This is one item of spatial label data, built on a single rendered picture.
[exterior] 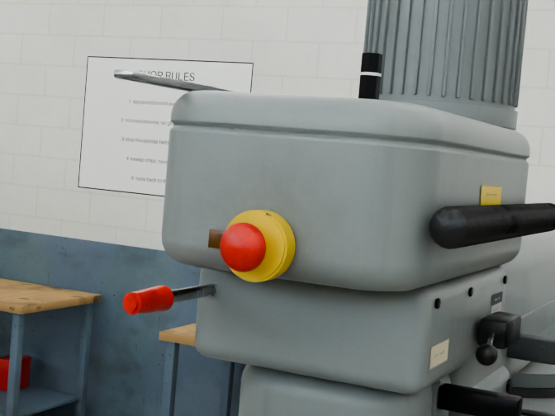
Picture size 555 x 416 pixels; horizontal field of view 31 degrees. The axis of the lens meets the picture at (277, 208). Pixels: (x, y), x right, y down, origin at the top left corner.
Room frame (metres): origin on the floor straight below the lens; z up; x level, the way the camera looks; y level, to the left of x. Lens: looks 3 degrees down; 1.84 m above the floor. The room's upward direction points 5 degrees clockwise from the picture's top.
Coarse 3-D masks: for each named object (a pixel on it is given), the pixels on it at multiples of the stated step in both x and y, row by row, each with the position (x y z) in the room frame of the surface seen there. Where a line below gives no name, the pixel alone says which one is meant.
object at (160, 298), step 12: (156, 288) 0.86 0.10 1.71; (168, 288) 0.88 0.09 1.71; (192, 288) 0.92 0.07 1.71; (204, 288) 0.94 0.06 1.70; (132, 300) 0.83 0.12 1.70; (144, 300) 0.84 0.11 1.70; (156, 300) 0.85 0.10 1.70; (168, 300) 0.87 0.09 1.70; (180, 300) 0.90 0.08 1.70; (132, 312) 0.84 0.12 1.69; (144, 312) 0.84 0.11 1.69
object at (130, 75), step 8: (120, 72) 0.83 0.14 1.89; (128, 72) 0.82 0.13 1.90; (136, 72) 0.83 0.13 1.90; (136, 80) 0.84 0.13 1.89; (144, 80) 0.84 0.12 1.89; (152, 80) 0.85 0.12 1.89; (160, 80) 0.86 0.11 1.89; (168, 80) 0.87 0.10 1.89; (176, 80) 0.88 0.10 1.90; (176, 88) 0.91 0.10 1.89; (184, 88) 0.90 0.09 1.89; (192, 88) 0.91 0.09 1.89; (200, 88) 0.92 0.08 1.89; (208, 88) 0.94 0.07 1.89; (216, 88) 0.95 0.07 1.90
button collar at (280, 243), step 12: (240, 216) 0.82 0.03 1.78; (252, 216) 0.82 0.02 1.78; (264, 216) 0.81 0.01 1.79; (276, 216) 0.81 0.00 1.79; (264, 228) 0.81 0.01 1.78; (276, 228) 0.81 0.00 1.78; (288, 228) 0.82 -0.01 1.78; (276, 240) 0.81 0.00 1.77; (288, 240) 0.81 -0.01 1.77; (276, 252) 0.80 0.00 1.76; (288, 252) 0.81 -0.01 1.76; (264, 264) 0.81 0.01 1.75; (276, 264) 0.80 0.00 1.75; (288, 264) 0.82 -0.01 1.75; (240, 276) 0.82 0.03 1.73; (252, 276) 0.81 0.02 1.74; (264, 276) 0.81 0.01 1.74; (276, 276) 0.81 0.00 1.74
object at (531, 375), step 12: (528, 372) 1.39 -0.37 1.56; (540, 372) 1.39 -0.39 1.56; (552, 372) 1.40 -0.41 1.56; (516, 384) 1.38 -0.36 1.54; (528, 384) 1.38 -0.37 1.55; (540, 384) 1.38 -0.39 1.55; (552, 384) 1.39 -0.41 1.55; (528, 396) 1.38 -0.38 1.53; (540, 396) 1.38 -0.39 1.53; (552, 396) 1.39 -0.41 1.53; (528, 408) 1.32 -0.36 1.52; (540, 408) 1.32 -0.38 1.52; (552, 408) 1.33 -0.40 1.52
